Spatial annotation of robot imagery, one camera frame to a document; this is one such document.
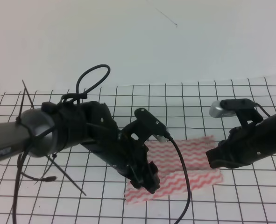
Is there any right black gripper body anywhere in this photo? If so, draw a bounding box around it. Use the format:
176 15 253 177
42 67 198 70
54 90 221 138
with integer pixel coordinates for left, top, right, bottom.
206 126 264 168

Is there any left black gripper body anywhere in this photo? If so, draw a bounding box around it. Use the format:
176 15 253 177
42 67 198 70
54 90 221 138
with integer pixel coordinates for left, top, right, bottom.
81 128 160 194

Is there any pink wavy striped towel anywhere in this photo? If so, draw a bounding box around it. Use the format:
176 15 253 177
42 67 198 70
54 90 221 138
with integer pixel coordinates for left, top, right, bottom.
124 135 223 204

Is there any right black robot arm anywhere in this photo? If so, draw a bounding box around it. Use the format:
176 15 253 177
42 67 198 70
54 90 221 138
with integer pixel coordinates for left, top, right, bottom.
206 99 276 168

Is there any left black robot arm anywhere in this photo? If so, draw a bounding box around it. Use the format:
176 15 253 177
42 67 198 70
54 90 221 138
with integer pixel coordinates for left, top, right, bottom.
0 101 167 193

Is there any white black grid tablecloth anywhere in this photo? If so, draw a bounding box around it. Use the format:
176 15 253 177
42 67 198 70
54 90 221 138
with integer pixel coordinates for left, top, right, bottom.
0 76 276 224

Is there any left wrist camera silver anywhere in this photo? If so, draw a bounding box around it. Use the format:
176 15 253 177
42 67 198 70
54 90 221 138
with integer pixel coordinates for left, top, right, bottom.
122 108 171 144

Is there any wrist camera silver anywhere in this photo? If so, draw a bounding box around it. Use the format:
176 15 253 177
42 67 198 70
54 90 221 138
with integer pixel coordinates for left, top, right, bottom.
209 98 263 128
122 108 171 144

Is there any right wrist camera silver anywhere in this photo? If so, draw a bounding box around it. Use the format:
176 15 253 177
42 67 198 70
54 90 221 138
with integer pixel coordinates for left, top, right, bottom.
209 98 263 128

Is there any left black camera cable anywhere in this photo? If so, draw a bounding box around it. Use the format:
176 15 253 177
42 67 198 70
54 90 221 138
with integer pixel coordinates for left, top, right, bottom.
163 130 191 224

